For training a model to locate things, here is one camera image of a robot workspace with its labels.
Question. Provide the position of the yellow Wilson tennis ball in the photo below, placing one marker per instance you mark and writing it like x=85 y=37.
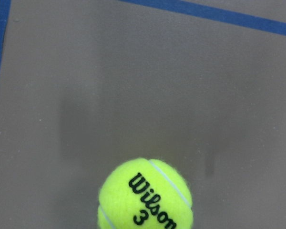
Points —
x=145 y=194

